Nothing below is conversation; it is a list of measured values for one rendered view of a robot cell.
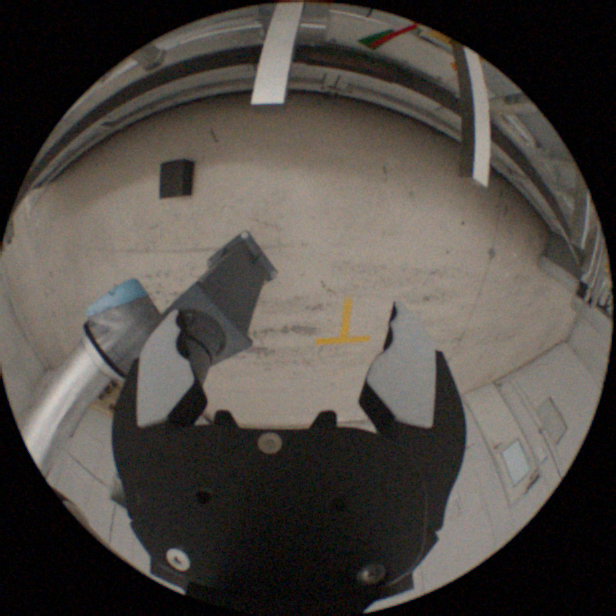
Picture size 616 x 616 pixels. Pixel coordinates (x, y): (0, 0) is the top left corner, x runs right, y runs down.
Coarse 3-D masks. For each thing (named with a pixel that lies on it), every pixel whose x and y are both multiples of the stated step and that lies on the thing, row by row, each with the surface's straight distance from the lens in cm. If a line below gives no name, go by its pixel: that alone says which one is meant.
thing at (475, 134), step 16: (464, 48) 42; (464, 64) 40; (464, 80) 38; (480, 80) 39; (464, 96) 36; (480, 96) 36; (464, 112) 34; (480, 112) 34; (464, 128) 33; (480, 128) 32; (464, 144) 32; (480, 144) 31; (464, 160) 30; (480, 160) 30; (464, 176) 30; (480, 176) 30
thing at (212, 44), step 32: (224, 32) 57; (256, 32) 54; (320, 32) 53; (192, 64) 57; (224, 64) 56; (96, 96) 76; (128, 96) 69; (448, 96) 59; (64, 128) 89; (512, 160) 85; (544, 192) 104; (576, 256) 211
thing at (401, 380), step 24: (408, 312) 11; (408, 336) 9; (384, 360) 8; (408, 360) 8; (432, 360) 9; (384, 384) 7; (408, 384) 7; (432, 384) 8; (384, 408) 7; (408, 408) 7; (432, 408) 7; (384, 432) 7
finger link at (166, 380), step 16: (176, 320) 12; (160, 336) 11; (176, 336) 10; (144, 352) 10; (160, 352) 10; (176, 352) 9; (144, 368) 10; (160, 368) 9; (176, 368) 8; (192, 368) 8; (144, 384) 9; (160, 384) 8; (176, 384) 8; (192, 384) 8; (144, 400) 8; (160, 400) 8; (176, 400) 7; (192, 400) 8; (144, 416) 8; (160, 416) 7; (176, 416) 8; (192, 416) 8
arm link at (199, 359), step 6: (186, 342) 52; (192, 342) 53; (192, 348) 52; (198, 348) 53; (192, 354) 51; (198, 354) 52; (204, 354) 54; (192, 360) 50; (198, 360) 51; (204, 360) 53; (192, 366) 49; (198, 366) 51; (204, 366) 53; (198, 372) 50; (204, 372) 53; (204, 378) 53
